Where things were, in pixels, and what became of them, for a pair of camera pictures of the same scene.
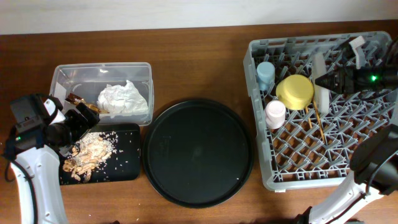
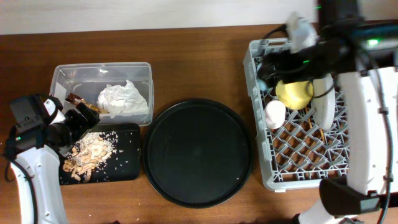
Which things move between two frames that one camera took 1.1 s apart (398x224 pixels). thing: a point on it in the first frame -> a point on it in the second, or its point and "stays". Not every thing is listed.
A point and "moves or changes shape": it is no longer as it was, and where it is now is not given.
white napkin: [118, 99] stays
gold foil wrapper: [75, 99] stays
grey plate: [321, 94] moves or changes shape
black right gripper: [344, 79] -> [284, 58]
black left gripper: [83, 126] stays
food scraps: [89, 153] stays
